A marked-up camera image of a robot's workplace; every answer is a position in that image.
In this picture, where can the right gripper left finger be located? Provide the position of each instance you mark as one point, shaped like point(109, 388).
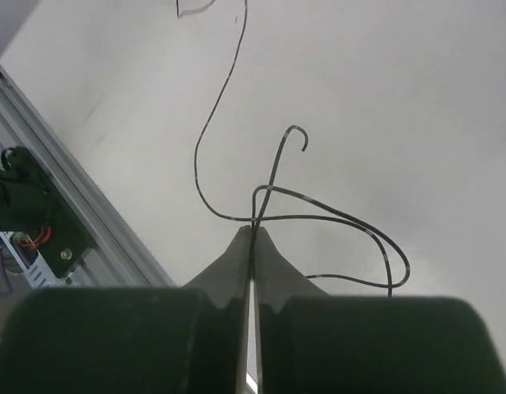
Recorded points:
point(189, 339)

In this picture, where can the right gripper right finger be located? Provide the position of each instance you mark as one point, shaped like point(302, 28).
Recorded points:
point(311, 342)

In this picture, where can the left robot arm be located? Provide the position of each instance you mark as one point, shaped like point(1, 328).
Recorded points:
point(31, 204)

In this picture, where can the aluminium mounting rail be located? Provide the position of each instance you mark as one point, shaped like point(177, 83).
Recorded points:
point(118, 257)

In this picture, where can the white slotted cable duct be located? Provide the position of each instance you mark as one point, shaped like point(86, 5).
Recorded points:
point(33, 265)

